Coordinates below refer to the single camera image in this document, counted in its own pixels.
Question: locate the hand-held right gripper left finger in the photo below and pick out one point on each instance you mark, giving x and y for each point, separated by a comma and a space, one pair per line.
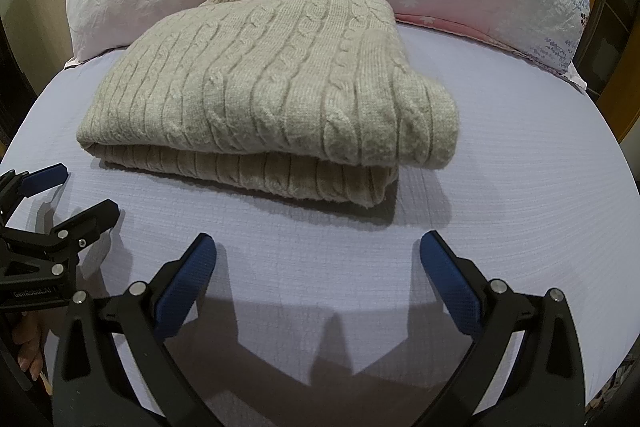
186, 278

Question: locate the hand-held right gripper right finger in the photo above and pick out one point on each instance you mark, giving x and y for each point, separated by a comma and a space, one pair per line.
450, 278

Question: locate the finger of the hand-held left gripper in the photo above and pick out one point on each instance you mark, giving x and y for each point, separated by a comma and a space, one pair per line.
44, 177
92, 222

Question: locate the person's left hand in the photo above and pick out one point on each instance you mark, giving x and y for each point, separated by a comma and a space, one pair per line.
29, 347

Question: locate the lavender bed sheet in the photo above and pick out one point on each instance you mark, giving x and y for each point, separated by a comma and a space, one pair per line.
320, 227

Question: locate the wooden bed frame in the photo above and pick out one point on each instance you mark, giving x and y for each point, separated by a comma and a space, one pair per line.
612, 37

